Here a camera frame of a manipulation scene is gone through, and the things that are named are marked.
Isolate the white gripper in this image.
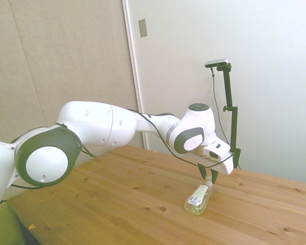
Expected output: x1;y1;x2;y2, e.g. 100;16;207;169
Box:
193;152;235;184

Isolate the clear sanitizer pump bottle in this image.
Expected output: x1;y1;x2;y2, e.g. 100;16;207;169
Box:
183;176;214;216

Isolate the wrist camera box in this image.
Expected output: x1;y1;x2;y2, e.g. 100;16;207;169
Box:
202;139;232;160

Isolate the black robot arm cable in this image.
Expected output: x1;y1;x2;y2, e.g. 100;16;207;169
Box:
0;108;233;214

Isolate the black clamp camera stand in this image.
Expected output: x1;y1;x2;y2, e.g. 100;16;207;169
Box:
215;63;242;169

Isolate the grey exterior camera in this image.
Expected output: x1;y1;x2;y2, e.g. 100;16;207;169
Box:
205;58;230;69

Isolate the white door frame trim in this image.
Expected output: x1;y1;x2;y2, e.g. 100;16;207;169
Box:
121;0;150;150

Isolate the grey wall plate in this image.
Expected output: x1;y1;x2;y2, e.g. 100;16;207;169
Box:
138;18;148;38

